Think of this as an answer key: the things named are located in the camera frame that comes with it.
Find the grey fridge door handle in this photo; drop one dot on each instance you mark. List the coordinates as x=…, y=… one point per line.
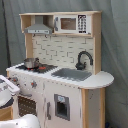
x=48, y=111

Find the white toy microwave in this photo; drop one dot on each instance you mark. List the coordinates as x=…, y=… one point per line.
x=77, y=24

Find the grey range hood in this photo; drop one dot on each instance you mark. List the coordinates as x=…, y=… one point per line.
x=39, y=27

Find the grey ice dispenser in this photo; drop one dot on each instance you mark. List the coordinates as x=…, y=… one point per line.
x=62, y=107

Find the wooden toy kitchen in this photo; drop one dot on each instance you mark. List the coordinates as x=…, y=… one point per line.
x=87, y=98

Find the grey toy sink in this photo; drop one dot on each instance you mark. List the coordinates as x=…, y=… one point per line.
x=72, y=74

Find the silver toy pot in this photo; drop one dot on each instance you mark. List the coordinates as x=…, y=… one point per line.
x=31, y=62

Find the red oven knob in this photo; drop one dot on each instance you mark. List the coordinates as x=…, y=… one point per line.
x=33, y=84
x=15, y=79

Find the black toy stovetop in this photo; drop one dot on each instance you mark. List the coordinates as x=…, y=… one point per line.
x=42, y=68

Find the black toy faucet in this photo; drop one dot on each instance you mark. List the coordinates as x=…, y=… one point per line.
x=81, y=64

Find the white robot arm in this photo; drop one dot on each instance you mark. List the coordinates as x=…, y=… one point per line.
x=27, y=121

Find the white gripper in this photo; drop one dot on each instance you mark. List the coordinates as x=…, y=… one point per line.
x=7, y=90

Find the toy oven door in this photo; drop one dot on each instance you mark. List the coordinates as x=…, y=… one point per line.
x=26, y=106

